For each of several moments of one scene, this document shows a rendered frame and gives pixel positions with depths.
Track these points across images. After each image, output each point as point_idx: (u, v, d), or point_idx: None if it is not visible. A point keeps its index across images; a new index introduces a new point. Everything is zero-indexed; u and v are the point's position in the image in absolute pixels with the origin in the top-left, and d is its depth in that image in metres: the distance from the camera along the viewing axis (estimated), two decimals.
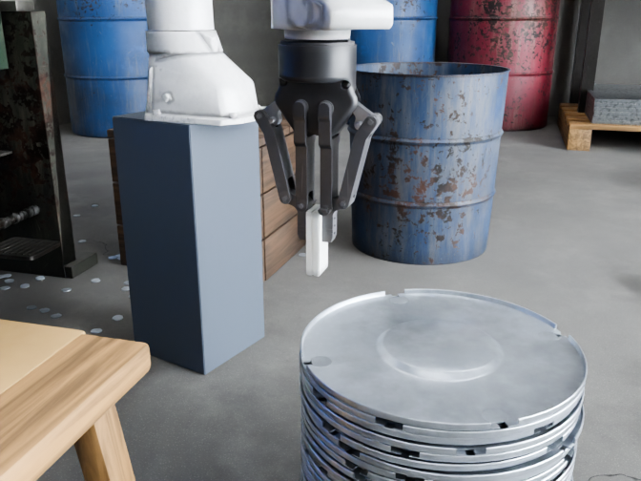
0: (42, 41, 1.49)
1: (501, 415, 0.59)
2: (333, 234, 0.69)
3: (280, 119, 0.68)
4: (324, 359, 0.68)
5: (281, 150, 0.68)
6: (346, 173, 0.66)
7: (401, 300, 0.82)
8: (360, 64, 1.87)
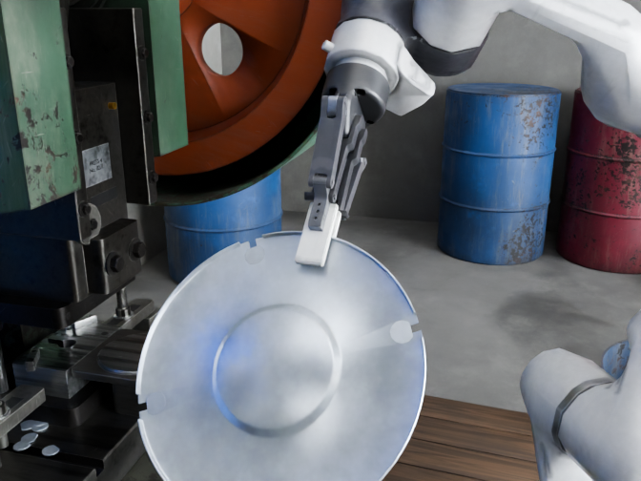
0: None
1: (155, 408, 0.66)
2: None
3: (336, 115, 0.71)
4: (258, 258, 0.71)
5: (334, 140, 0.70)
6: (352, 191, 0.76)
7: (403, 334, 0.63)
8: (604, 351, 1.64)
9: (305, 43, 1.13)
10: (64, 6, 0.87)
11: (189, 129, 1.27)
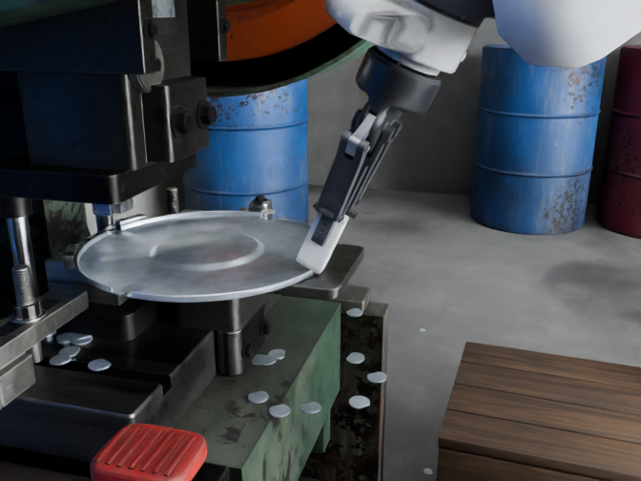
0: (385, 346, 1.04)
1: (119, 236, 0.83)
2: (315, 235, 0.69)
3: None
4: (264, 222, 0.89)
5: None
6: (329, 178, 0.65)
7: (302, 269, 0.73)
8: None
9: None
10: None
11: None
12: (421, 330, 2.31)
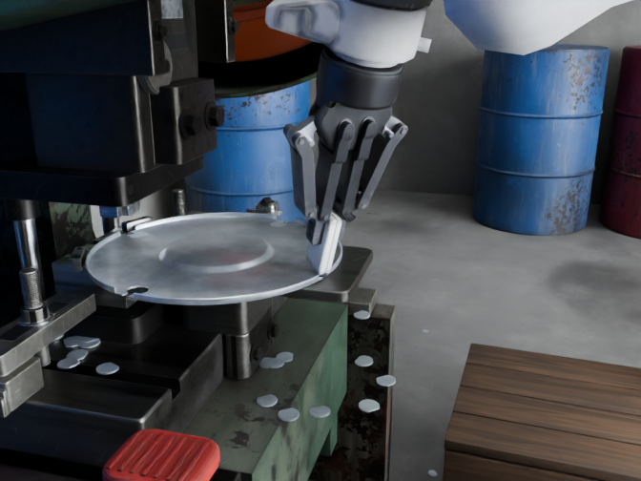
0: (392, 348, 1.03)
1: None
2: (307, 232, 0.69)
3: (380, 131, 0.65)
4: (142, 235, 0.84)
5: (368, 156, 0.67)
6: None
7: (280, 224, 0.88)
8: None
9: None
10: None
11: None
12: (424, 331, 2.31)
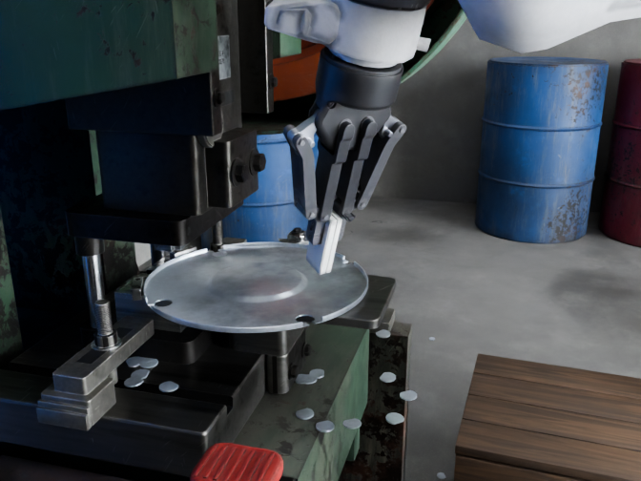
0: (408, 363, 1.13)
1: None
2: (307, 233, 0.69)
3: (379, 131, 0.65)
4: None
5: (367, 155, 0.67)
6: None
7: (221, 253, 0.98)
8: None
9: None
10: None
11: None
12: (430, 339, 2.41)
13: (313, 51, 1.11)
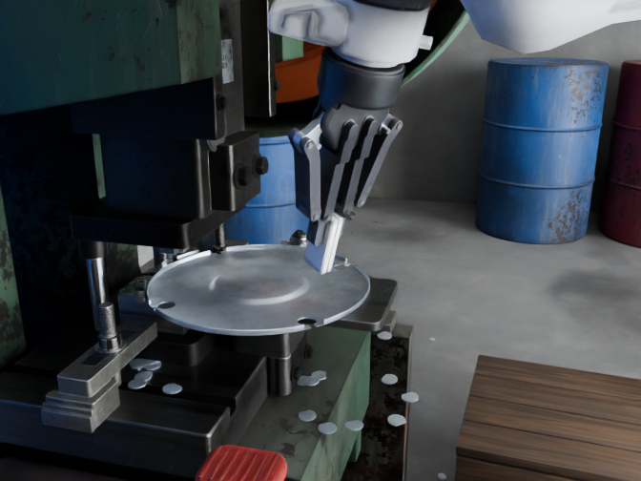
0: (409, 365, 1.14)
1: None
2: (308, 234, 0.69)
3: None
4: None
5: None
6: (302, 177, 0.65)
7: None
8: None
9: (308, 68, 1.11)
10: None
11: None
12: (431, 340, 2.41)
13: None
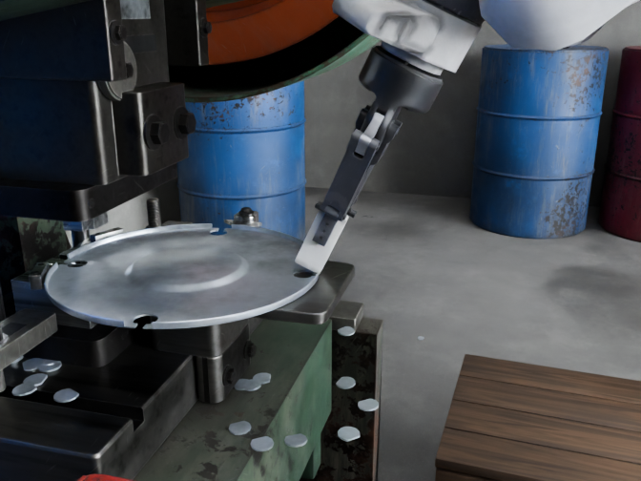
0: (379, 365, 0.98)
1: None
2: (317, 235, 0.69)
3: None
4: None
5: None
6: (335, 177, 0.65)
7: None
8: None
9: None
10: None
11: None
12: (420, 339, 2.26)
13: None
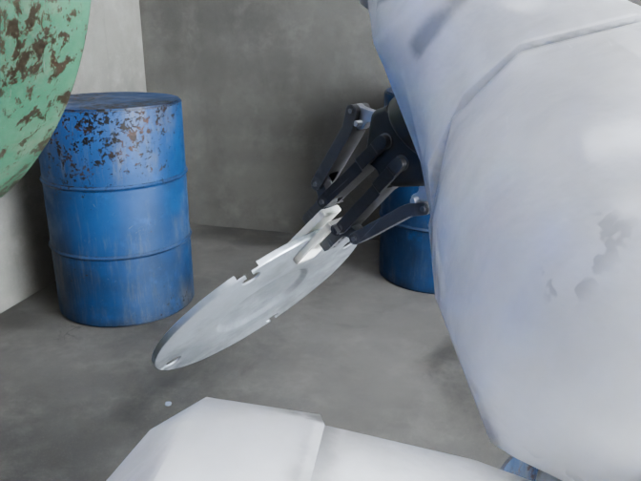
0: None
1: None
2: (331, 247, 0.69)
3: (366, 128, 0.64)
4: None
5: (345, 150, 0.65)
6: (375, 222, 0.64)
7: None
8: (504, 463, 1.17)
9: None
10: None
11: None
12: None
13: None
